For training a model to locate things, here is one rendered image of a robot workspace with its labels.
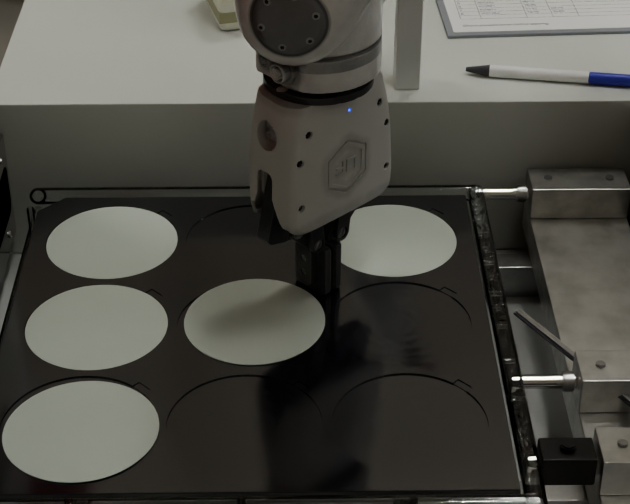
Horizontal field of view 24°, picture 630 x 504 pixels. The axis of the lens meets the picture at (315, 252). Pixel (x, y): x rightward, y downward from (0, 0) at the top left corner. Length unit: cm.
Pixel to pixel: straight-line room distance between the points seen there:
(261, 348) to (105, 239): 19
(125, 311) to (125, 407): 11
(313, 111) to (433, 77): 28
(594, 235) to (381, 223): 17
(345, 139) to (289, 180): 5
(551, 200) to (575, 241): 4
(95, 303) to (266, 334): 13
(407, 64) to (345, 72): 25
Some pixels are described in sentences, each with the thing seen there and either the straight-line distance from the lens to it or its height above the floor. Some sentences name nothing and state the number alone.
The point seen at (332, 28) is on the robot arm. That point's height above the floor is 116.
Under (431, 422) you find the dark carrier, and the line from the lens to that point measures 96.
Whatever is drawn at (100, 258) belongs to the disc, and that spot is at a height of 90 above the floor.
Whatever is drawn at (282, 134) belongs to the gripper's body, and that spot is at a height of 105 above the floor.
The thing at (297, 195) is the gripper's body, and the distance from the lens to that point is 98.
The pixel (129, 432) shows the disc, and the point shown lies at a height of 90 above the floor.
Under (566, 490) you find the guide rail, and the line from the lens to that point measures 100.
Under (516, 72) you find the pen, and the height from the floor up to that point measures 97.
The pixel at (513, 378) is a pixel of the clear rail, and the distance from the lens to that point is 99.
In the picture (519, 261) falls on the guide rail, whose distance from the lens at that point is 120.
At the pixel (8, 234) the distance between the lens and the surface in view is 123.
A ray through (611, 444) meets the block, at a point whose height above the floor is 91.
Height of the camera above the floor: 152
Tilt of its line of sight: 34 degrees down
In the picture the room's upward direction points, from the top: straight up
